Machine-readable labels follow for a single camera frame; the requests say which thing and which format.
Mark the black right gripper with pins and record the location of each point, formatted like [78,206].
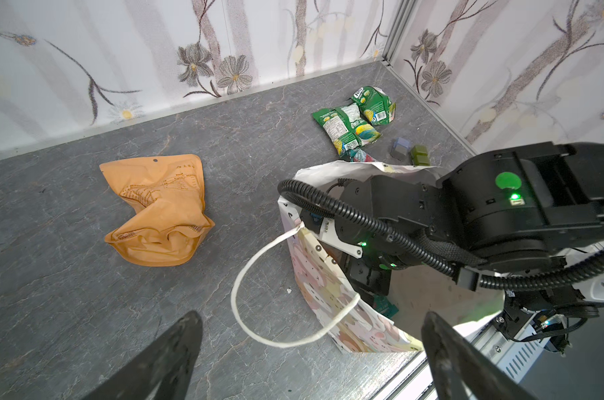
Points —
[366,277]

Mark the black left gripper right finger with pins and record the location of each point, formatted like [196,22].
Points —
[459,370]

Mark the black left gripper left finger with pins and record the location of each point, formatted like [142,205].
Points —
[163,370]

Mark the teal snack packet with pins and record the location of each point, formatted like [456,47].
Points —
[383,306]
[357,156]

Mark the cartoon animal paper bag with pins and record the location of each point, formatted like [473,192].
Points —
[354,325]

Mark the brown snack packet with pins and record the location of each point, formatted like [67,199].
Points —
[167,194]

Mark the green yellow snack packet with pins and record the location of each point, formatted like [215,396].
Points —
[375,105]

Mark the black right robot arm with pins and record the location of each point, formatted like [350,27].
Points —
[528,221]

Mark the green block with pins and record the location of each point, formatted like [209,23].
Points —
[420,156]

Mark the grey blue block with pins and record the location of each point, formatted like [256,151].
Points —
[400,149]

